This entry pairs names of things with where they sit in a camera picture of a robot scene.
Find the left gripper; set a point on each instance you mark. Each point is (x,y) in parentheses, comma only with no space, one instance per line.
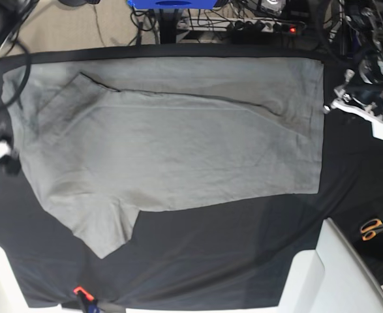
(363,87)

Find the orange handled scissors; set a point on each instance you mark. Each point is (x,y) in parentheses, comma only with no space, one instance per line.
(371,229)

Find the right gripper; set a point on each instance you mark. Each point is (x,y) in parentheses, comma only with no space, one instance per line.
(9,160)

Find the black power strip red switch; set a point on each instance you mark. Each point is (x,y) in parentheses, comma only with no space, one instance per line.
(292,29)

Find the white chair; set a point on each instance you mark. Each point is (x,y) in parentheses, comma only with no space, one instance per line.
(330,278)
(11,296)

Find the grey T-shirt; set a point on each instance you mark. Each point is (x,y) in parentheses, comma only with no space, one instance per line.
(102,141)

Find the red black clamp bottom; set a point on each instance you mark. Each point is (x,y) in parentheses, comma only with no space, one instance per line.
(86,301)

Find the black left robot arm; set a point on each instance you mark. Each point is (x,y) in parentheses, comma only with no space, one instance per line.
(365,18)

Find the white chair left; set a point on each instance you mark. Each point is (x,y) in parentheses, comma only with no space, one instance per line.
(11,296)

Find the black stand column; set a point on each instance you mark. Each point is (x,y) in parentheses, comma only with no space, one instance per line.
(168,20)

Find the white chair right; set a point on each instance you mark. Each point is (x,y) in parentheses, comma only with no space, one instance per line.
(330,278)

